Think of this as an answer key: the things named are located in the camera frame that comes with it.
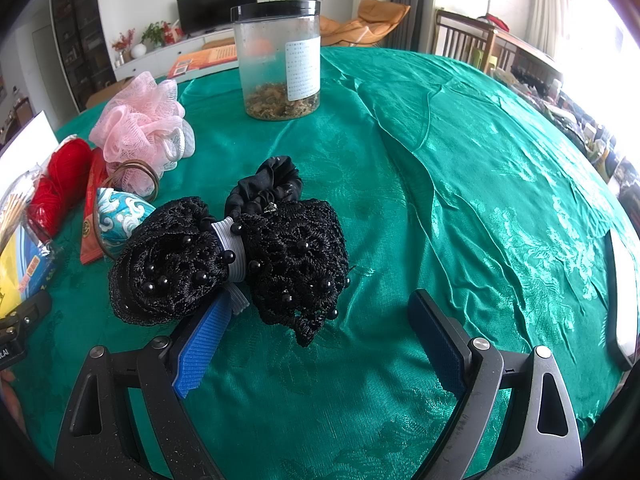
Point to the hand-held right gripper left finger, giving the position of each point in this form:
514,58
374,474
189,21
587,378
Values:
200,355

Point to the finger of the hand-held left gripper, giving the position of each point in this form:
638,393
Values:
30,306

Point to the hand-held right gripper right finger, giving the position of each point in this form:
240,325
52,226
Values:
440,345

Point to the black beaded lace hair net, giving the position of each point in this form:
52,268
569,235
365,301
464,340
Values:
290,260

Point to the white foam box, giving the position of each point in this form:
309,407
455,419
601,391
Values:
25,145

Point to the black fabric scrunchie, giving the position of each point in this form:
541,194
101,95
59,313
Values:
265,180

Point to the pink mesh bath loofah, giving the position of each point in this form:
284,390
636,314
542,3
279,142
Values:
135,120

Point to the yellow and blue packet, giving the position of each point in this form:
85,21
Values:
20,265

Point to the red envelope packet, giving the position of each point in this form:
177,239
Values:
89,245

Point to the toothpick packet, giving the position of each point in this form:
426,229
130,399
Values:
15,210

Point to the blue wave-patterned cloth pouch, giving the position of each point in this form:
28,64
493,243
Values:
117,215

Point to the red yarn ball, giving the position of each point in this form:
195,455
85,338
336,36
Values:
55,180

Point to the green satin tablecloth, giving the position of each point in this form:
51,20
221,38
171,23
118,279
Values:
425,200

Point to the bronze bangle rings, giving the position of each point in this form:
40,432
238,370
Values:
132,162

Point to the white flat device black edge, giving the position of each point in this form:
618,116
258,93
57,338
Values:
625,305

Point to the cardboard box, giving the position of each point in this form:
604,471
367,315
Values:
107,92

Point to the cluttered side table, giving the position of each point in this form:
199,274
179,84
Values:
575,105

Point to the dark tall bookshelf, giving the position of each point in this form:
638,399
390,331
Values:
80,35

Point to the white television cabinet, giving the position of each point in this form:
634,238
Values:
150,56

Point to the red flowers in white vase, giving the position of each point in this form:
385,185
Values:
131,45

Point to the orange book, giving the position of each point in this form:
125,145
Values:
200,60

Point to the green plant with red ornament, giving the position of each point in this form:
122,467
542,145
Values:
156,34

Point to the clear plastic jar black lid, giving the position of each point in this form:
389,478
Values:
270,60

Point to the wooden slatted chair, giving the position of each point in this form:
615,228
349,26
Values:
460,35

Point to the orange lounge chair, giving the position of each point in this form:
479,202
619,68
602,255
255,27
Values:
370,20

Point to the grey curtain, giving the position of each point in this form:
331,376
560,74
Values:
410,0

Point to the black flat television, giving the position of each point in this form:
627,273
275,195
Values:
210,7

